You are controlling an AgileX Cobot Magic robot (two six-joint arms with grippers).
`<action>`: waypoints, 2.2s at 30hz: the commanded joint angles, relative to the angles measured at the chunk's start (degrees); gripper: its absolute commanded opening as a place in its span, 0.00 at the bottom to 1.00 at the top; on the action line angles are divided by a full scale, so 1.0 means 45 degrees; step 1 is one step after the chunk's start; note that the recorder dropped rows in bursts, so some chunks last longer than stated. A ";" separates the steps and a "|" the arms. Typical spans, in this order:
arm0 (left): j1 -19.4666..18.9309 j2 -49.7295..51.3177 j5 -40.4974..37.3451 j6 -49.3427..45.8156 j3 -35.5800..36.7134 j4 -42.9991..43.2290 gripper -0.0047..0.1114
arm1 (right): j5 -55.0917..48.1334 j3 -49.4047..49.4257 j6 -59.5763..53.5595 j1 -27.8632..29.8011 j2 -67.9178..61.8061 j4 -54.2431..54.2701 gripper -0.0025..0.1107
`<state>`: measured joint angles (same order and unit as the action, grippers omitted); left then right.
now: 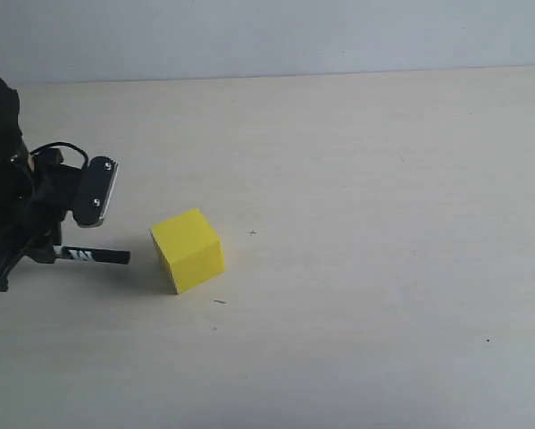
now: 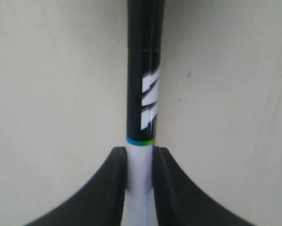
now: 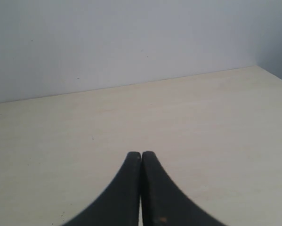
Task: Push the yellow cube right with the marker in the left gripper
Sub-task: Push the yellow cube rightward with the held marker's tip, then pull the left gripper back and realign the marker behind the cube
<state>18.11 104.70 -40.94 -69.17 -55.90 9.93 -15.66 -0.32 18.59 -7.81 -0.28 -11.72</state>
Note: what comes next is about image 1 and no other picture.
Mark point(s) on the yellow foam cube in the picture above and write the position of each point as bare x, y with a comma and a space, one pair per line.
189, 249

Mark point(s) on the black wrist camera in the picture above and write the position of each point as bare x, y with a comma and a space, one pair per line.
94, 191

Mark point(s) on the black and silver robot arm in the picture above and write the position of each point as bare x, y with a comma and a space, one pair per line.
12, 146

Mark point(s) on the black and white marker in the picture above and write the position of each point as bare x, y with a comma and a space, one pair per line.
96, 255

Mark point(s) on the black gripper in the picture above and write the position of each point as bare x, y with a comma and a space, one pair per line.
32, 207

